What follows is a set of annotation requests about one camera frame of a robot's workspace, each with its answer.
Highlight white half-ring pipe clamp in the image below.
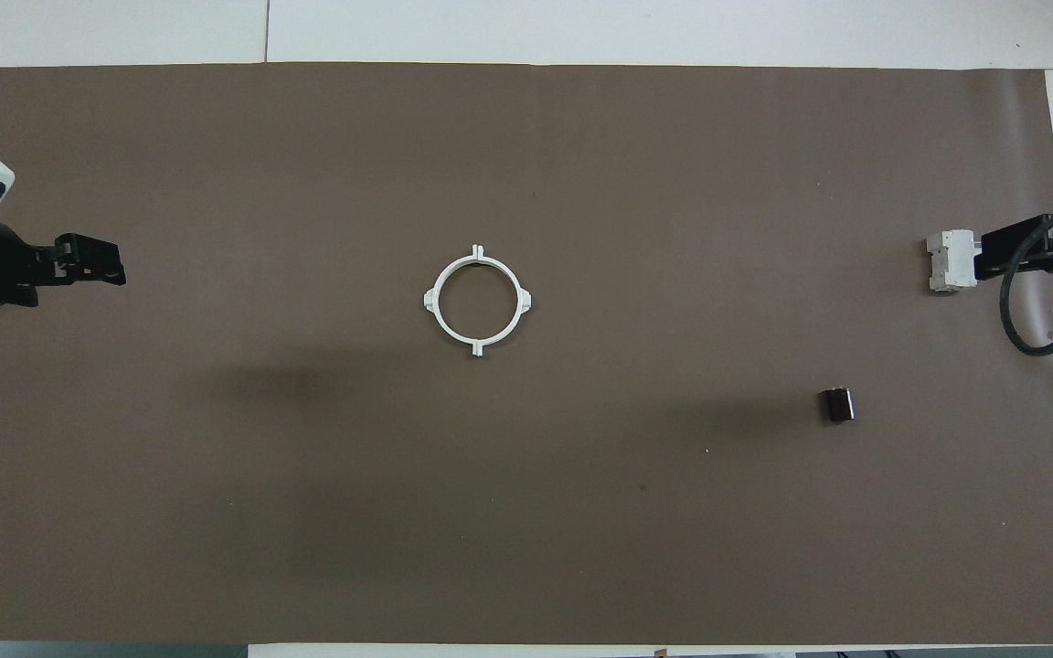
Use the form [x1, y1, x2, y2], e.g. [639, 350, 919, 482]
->
[422, 243, 484, 357]
[474, 243, 535, 357]

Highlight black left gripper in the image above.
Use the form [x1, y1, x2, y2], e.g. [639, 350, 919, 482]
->
[0, 219, 128, 309]

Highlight brown table mat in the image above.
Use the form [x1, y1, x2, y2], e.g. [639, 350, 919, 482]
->
[0, 61, 1053, 645]

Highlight grey circuit breaker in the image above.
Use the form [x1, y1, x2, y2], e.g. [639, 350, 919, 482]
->
[925, 228, 981, 295]

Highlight dark brown cylinder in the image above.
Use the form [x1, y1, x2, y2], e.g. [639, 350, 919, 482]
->
[819, 387, 857, 424]

